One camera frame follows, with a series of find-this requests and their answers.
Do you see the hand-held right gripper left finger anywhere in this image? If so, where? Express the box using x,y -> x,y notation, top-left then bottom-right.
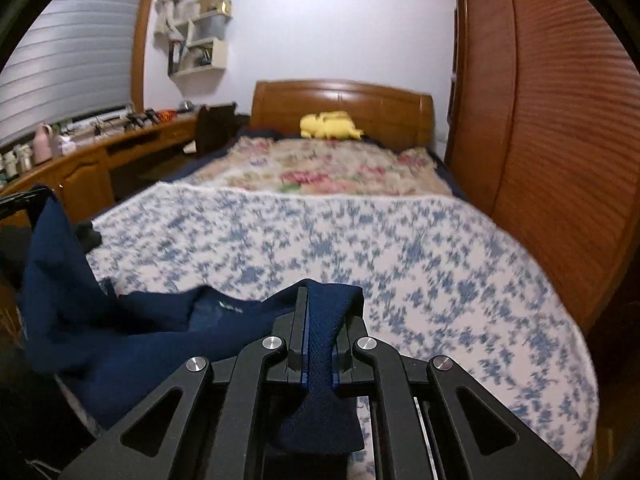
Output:
57,285 -> 309,480

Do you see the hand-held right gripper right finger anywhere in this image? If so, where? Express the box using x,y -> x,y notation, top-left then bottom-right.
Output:
332,287 -> 583,480

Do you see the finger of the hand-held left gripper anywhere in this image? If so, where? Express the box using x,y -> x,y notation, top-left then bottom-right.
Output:
0,186 -> 56,221

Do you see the navy blue suit jacket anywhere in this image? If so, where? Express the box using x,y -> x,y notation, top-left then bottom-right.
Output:
15,192 -> 366,456

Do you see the black clothes pile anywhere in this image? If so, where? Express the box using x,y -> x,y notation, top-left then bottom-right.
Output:
74,221 -> 102,250

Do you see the pink thermos jug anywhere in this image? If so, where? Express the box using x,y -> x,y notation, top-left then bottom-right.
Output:
32,124 -> 63,165

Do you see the wooden desk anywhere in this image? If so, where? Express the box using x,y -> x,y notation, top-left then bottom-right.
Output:
0,110 -> 201,241

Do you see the blue floral bed cover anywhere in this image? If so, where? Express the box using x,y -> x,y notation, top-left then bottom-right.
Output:
52,182 -> 601,480

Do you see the grey window blind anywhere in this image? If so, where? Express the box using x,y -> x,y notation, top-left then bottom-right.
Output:
0,0 -> 153,148

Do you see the pink floral quilt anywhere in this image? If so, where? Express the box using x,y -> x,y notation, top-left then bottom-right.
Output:
182,136 -> 453,198

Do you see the dark desk chair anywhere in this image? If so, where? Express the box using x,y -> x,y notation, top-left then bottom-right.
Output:
194,102 -> 238,156

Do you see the row of books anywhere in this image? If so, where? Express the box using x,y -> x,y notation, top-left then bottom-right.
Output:
169,40 -> 213,73

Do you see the yellow plush toy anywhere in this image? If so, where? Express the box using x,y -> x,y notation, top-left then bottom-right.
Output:
299,110 -> 365,141

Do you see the tied cream curtain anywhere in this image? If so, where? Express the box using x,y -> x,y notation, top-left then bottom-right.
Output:
154,0 -> 188,41

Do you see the wooden bed headboard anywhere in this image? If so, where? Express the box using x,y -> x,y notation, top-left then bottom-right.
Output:
250,79 -> 435,153

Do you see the grey paper bag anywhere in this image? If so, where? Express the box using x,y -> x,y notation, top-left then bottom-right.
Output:
192,12 -> 223,43

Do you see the wooden slatted wardrobe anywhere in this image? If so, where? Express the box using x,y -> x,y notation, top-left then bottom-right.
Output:
442,0 -> 640,331

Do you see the wooden window frame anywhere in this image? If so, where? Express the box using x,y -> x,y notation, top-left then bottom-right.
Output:
127,0 -> 161,113

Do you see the white wall shelf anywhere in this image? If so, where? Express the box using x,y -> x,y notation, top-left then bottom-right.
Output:
167,0 -> 233,78

